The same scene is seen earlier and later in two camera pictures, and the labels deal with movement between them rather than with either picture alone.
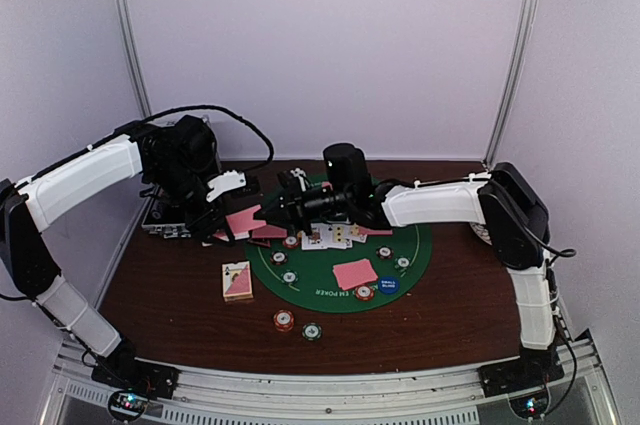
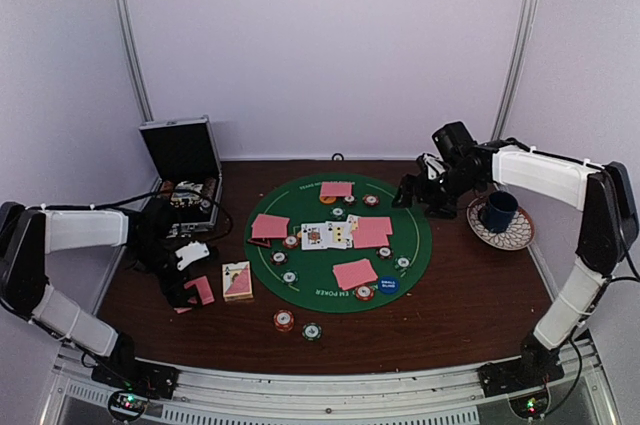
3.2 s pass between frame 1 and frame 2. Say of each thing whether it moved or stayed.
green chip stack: stayed
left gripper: moved
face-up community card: stayed
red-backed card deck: moved
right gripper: moved
